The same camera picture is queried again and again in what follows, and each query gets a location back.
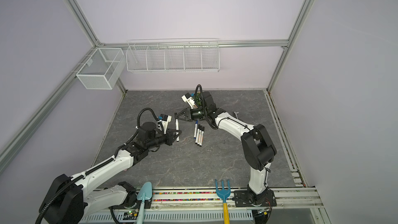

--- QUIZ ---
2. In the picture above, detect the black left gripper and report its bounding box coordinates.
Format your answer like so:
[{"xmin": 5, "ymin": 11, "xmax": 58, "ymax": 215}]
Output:
[{"xmin": 147, "ymin": 128, "xmax": 181, "ymax": 149}]

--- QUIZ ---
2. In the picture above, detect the white marker pen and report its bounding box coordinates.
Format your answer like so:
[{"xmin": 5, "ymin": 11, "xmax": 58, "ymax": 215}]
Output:
[
  {"xmin": 175, "ymin": 119, "xmax": 180, "ymax": 142},
  {"xmin": 195, "ymin": 124, "xmax": 201, "ymax": 145},
  {"xmin": 197, "ymin": 125, "xmax": 203, "ymax": 146},
  {"xmin": 199, "ymin": 126, "xmax": 205, "ymax": 147}
]

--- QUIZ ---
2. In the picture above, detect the white marker blue cap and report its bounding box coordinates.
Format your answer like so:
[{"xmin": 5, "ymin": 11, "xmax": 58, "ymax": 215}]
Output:
[{"xmin": 193, "ymin": 120, "xmax": 198, "ymax": 140}]

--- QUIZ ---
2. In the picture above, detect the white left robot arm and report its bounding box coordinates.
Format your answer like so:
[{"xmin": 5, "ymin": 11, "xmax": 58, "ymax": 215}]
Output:
[{"xmin": 35, "ymin": 115, "xmax": 182, "ymax": 224}]

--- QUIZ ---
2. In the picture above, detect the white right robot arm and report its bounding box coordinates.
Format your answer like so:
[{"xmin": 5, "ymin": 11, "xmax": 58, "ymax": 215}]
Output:
[{"xmin": 175, "ymin": 91, "xmax": 277, "ymax": 207}]

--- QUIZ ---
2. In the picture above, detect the green artificial plant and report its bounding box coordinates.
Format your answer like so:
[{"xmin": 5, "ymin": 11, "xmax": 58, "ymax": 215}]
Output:
[{"xmin": 195, "ymin": 94, "xmax": 202, "ymax": 107}]

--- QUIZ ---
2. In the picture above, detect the teal garden trowel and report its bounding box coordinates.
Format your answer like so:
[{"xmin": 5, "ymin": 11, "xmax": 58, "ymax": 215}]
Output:
[{"xmin": 136, "ymin": 181, "xmax": 152, "ymax": 224}]

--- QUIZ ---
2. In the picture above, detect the white mesh basket small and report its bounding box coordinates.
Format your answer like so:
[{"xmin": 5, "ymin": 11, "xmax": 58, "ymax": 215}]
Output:
[{"xmin": 76, "ymin": 48, "xmax": 126, "ymax": 90}]

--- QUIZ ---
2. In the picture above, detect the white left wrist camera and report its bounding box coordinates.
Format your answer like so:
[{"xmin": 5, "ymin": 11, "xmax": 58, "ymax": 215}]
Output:
[{"xmin": 157, "ymin": 114, "xmax": 172, "ymax": 134}]

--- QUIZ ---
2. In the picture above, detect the white wire basket long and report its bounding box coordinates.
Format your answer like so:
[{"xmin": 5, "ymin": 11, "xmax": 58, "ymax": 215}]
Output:
[{"xmin": 126, "ymin": 38, "xmax": 220, "ymax": 73}]

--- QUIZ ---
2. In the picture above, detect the blue garden fork yellow handle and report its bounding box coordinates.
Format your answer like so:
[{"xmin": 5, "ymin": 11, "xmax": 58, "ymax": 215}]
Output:
[{"xmin": 215, "ymin": 179, "xmax": 231, "ymax": 224}]

